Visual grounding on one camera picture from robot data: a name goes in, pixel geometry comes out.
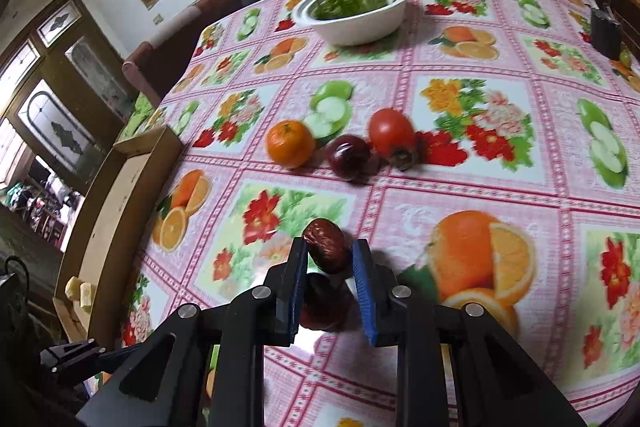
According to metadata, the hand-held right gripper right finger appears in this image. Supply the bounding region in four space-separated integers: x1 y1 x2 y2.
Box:
350 239 588 427

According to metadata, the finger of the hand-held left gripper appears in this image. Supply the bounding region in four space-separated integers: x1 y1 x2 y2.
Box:
39 339 156 383

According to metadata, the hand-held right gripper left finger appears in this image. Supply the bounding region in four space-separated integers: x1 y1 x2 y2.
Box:
75 237 308 427

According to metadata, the dark red date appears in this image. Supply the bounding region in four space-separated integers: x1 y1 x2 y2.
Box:
302 218 351 275

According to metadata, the dark red plum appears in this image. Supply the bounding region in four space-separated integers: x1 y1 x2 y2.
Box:
326 134 372 181

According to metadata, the orange mandarin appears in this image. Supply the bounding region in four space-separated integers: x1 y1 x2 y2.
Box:
266 120 317 168

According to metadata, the cardboard box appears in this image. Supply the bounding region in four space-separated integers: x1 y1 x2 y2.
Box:
52 127 183 350

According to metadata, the red tomato with dark stem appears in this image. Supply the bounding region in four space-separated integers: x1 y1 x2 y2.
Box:
368 108 422 172

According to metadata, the fruit and flower print tablecloth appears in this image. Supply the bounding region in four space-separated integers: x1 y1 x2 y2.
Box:
117 0 640 427

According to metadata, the wooden glass-panel door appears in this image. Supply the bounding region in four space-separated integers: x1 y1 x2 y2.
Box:
0 0 136 208

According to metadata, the white bowl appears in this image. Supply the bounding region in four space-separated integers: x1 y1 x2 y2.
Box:
291 0 413 46

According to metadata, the brown armchair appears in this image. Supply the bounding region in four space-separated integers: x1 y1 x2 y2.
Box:
122 0 241 108

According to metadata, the small black box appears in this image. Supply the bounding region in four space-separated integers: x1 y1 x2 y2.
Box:
590 0 623 60

